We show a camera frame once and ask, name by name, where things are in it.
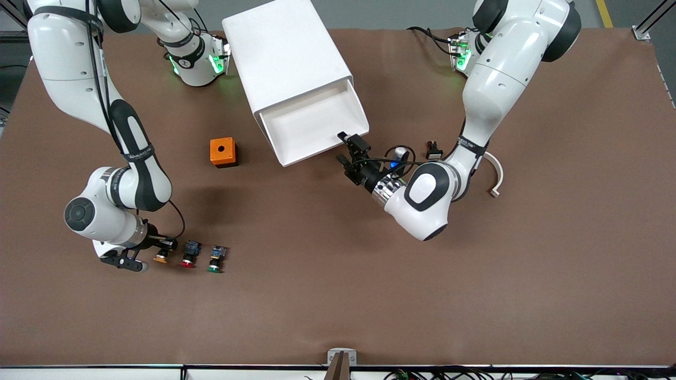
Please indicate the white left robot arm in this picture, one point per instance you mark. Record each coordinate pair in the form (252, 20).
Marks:
(501, 79)

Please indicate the white tray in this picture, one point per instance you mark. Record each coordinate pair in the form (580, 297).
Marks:
(311, 124)

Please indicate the orange button box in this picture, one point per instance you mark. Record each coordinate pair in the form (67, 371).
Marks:
(222, 150)

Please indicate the green push button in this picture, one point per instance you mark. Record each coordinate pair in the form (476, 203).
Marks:
(216, 259)

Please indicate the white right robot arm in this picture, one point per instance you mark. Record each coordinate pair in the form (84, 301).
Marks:
(63, 53)

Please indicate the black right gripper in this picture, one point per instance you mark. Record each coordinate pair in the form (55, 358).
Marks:
(154, 236)

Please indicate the yellow push button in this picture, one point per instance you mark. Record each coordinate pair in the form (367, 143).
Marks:
(160, 257)

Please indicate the base connector box green light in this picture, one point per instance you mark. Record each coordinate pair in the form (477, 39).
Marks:
(458, 53)
(221, 55)

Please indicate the aluminium frame profile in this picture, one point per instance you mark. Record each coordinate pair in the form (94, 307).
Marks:
(647, 26)
(13, 15)

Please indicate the grey camera post bracket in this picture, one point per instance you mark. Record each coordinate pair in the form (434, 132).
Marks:
(341, 359)

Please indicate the white drawer cabinet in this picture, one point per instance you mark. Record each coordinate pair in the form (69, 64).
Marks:
(285, 53)

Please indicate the black switch with white face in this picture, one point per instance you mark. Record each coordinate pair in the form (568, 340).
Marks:
(433, 153)

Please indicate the white semicircular clamp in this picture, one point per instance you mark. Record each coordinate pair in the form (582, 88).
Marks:
(498, 171)

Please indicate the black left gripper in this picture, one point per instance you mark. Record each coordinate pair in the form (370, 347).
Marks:
(365, 173)

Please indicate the red push button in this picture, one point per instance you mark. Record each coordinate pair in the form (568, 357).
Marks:
(190, 254)

